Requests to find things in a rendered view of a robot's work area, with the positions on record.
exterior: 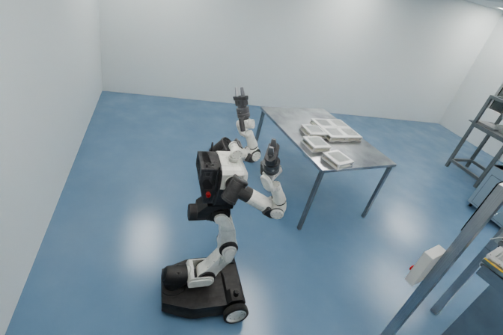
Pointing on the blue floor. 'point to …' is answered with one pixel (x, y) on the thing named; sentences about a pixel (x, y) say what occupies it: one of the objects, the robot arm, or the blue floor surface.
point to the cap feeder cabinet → (488, 191)
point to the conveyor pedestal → (480, 316)
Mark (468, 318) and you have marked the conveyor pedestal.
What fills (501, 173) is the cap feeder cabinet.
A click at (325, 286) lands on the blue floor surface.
